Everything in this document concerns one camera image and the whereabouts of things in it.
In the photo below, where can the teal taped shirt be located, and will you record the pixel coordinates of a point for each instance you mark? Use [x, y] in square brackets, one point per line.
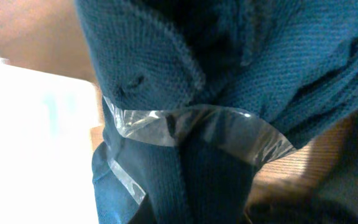
[199, 95]

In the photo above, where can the clear plastic storage container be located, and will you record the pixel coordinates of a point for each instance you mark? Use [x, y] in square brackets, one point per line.
[45, 147]

